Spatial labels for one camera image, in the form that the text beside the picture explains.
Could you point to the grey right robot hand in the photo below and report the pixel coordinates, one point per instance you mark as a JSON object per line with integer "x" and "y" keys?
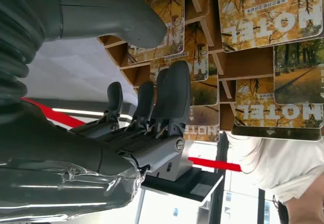
{"x": 63, "y": 155}

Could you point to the yellow tree hotel card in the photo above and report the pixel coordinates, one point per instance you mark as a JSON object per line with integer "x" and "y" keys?
{"x": 202, "y": 133}
{"x": 197, "y": 51}
{"x": 268, "y": 14}
{"x": 172, "y": 17}
{"x": 276, "y": 110}

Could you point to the brown card with arrow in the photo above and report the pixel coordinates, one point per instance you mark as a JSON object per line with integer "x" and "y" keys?
{"x": 205, "y": 115}

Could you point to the park path picture card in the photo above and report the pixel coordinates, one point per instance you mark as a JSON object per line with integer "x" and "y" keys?
{"x": 298, "y": 78}
{"x": 205, "y": 90}

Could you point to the wooden card rack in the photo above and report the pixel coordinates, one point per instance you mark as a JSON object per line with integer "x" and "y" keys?
{"x": 243, "y": 64}

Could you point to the dark card with arrow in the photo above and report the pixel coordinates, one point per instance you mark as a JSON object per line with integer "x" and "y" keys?
{"x": 276, "y": 133}

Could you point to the person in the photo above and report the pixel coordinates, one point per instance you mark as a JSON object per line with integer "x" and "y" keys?
{"x": 285, "y": 165}

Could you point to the ribbed grey right arm sleeve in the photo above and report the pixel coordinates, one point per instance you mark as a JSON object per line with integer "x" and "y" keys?
{"x": 17, "y": 51}

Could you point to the black table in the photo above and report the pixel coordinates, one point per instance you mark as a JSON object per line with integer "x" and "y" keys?
{"x": 187, "y": 185}

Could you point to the red barrier belt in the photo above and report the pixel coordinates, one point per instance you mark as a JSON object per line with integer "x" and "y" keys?
{"x": 215, "y": 164}

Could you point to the black pole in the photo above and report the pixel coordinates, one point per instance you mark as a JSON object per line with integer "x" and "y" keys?
{"x": 218, "y": 195}

